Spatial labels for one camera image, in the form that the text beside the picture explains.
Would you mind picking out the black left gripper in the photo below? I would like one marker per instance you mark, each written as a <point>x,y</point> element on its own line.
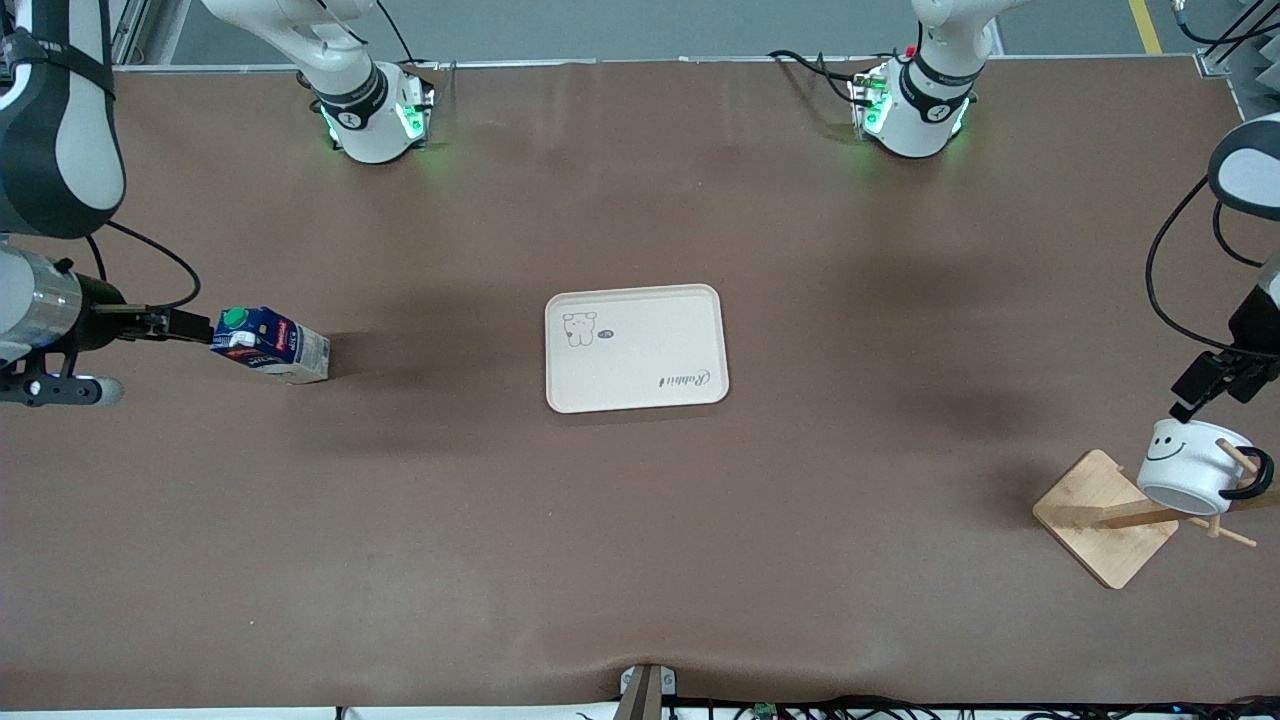
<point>1256,322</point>

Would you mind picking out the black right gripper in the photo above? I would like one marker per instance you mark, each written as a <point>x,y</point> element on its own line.
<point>99,312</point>

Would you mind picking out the blue milk carton green cap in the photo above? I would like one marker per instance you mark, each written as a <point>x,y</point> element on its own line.
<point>272,347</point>

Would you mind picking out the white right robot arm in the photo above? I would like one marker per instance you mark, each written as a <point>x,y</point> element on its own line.
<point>60,150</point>

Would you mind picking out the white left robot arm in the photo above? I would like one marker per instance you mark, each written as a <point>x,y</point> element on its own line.
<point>920,120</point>

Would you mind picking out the cream rabbit print tray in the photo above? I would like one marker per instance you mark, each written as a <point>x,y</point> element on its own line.
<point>640,350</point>

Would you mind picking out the wooden mug rack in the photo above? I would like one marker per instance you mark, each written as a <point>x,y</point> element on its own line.
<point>1100,530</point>

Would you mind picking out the metal table clamp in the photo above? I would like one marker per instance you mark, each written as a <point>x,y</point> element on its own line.
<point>646,692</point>

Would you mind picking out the aluminium frame profile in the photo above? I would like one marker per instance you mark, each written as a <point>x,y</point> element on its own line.
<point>140,30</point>

